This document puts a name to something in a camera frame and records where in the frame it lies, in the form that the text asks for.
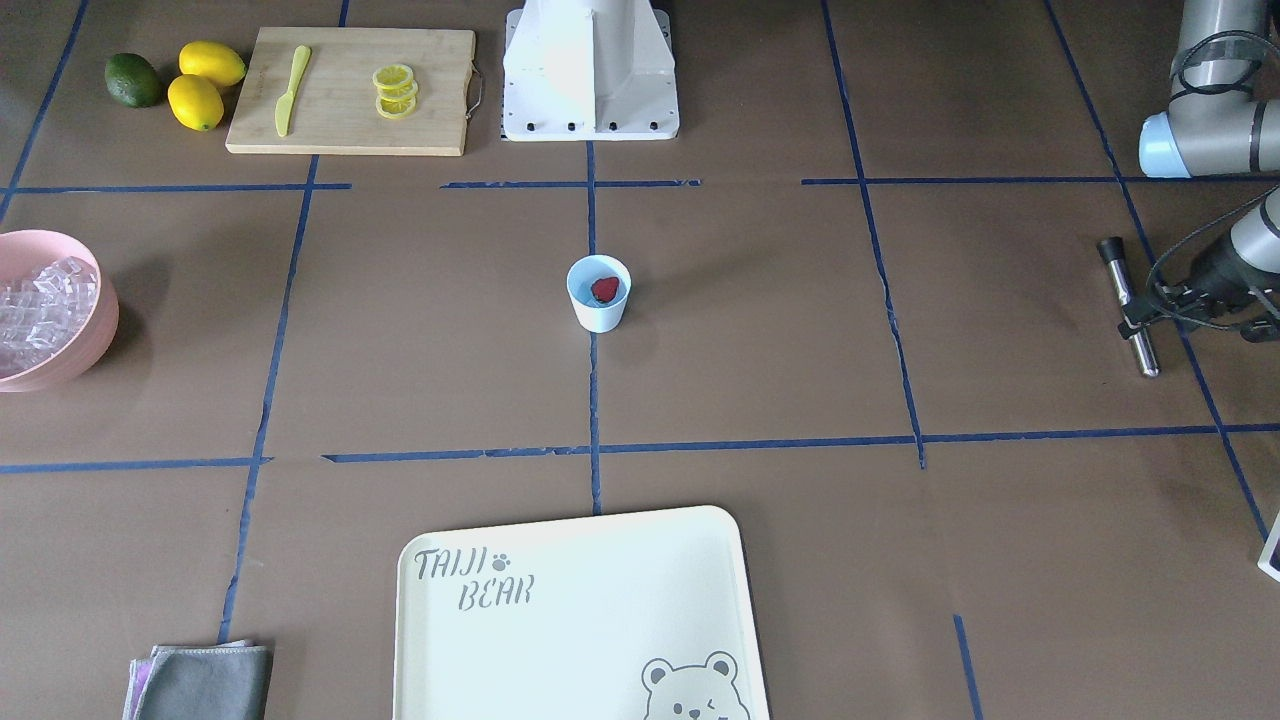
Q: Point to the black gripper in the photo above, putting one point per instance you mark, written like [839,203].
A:
[1216,267]

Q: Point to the steel muddler black tip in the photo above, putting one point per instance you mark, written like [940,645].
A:
[1112,254]

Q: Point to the red strawberry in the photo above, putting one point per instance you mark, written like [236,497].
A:
[604,291]

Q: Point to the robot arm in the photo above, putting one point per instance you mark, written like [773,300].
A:
[1214,125]

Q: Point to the light blue cup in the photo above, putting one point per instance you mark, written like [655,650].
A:
[592,318]

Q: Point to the pink bowl of ice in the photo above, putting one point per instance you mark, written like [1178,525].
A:
[59,313]

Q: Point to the cream bear tray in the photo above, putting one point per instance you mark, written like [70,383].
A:
[639,615]

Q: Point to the lemon slices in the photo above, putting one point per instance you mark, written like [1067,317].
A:
[396,89]

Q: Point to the wooden cutting board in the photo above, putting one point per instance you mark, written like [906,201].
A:
[334,113]

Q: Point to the yellow plastic knife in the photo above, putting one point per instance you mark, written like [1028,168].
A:
[284,105]

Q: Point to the yellow lemon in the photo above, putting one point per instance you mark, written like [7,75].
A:
[195,102]
[220,64]

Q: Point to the folded grey cloth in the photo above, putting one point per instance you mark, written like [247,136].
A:
[225,681]

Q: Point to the green lime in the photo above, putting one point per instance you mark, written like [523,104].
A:
[132,81]

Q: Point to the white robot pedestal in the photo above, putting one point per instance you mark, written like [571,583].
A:
[577,71]

